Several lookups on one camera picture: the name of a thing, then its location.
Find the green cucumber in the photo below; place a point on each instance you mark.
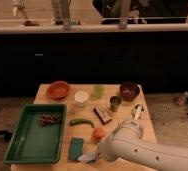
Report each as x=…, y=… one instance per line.
x=78, y=121

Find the dark red bowl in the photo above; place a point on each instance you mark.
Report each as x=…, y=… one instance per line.
x=129, y=91

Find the orange fruit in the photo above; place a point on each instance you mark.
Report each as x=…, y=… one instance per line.
x=98, y=134

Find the green plastic tray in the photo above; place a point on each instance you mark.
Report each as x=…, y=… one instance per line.
x=32, y=143

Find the white cup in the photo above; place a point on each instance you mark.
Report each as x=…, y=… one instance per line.
x=81, y=98

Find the light green cup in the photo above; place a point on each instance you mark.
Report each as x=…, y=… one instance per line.
x=98, y=90

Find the metal cup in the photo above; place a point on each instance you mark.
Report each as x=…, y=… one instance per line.
x=115, y=101

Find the teal sponge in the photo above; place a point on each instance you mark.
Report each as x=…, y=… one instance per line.
x=76, y=148

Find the brown wooden block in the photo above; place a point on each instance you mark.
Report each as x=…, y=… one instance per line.
x=102, y=115

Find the orange bowl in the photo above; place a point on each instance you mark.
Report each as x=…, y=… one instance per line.
x=58, y=90

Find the bunch of red grapes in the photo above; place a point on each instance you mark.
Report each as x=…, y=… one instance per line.
x=47, y=119

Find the grey towel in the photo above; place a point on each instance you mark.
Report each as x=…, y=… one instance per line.
x=89, y=157

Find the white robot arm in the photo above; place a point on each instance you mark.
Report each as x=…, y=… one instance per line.
x=126, y=142

